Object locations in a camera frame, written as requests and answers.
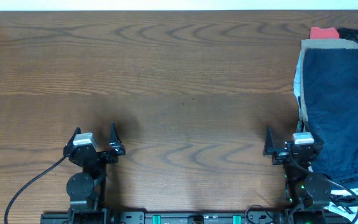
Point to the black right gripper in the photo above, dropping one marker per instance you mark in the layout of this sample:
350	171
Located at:
278	157

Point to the red garment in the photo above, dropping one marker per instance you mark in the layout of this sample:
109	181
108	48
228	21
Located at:
324	33

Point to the dark blue shorts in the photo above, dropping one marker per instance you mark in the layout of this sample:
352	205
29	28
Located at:
330	88

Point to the khaki shorts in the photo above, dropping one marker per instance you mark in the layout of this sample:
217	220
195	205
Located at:
298	79

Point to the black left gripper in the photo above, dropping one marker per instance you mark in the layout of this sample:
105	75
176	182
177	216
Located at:
117	147

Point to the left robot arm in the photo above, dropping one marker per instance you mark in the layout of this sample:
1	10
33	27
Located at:
86	189

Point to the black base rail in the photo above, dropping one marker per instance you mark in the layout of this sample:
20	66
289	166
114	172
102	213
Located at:
252	216

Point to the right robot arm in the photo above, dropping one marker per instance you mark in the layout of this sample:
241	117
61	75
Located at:
308	193

